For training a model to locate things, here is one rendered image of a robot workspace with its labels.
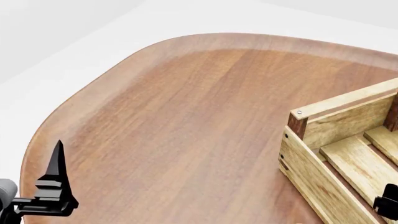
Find left gripper black pointed finger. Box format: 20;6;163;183
33;139;79;208

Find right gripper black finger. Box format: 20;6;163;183
381;183;398;202

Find light wooden slatted crate tray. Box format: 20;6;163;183
277;78;398;224

